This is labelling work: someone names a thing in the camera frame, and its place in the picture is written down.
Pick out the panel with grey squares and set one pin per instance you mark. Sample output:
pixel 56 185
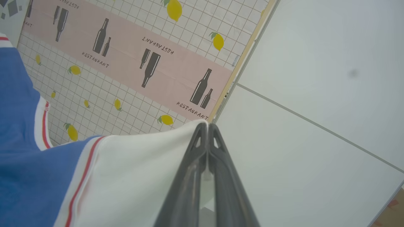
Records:
pixel 11 12

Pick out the brown board with red marks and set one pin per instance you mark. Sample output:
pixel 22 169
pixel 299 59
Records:
pixel 391 211

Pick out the lemon print partition screen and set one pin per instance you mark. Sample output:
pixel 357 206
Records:
pixel 132 60

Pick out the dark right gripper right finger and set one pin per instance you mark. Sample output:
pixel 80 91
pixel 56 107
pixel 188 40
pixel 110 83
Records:
pixel 230 189

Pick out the blue white red-striped garment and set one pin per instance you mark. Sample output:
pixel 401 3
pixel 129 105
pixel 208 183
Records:
pixel 126 176

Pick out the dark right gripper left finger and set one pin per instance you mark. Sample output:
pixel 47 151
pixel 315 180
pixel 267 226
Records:
pixel 186 183

